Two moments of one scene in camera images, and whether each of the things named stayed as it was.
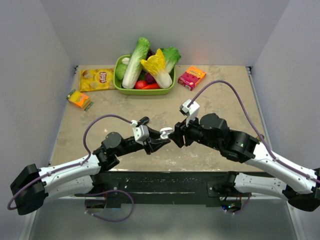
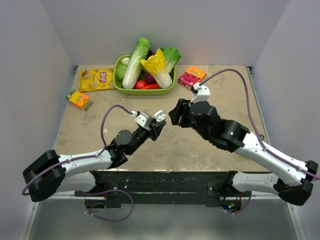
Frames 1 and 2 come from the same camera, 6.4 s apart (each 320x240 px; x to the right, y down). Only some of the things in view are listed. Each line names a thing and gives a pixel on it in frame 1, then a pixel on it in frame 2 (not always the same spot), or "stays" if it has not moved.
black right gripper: (181, 127) → (181, 108)
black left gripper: (154, 143) → (155, 130)
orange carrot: (153, 86) stays
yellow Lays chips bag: (97, 79) stays
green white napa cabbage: (143, 46) stays
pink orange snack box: (189, 79) stays
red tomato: (140, 84) stays
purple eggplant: (150, 78) stays
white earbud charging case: (164, 132) → (159, 116)
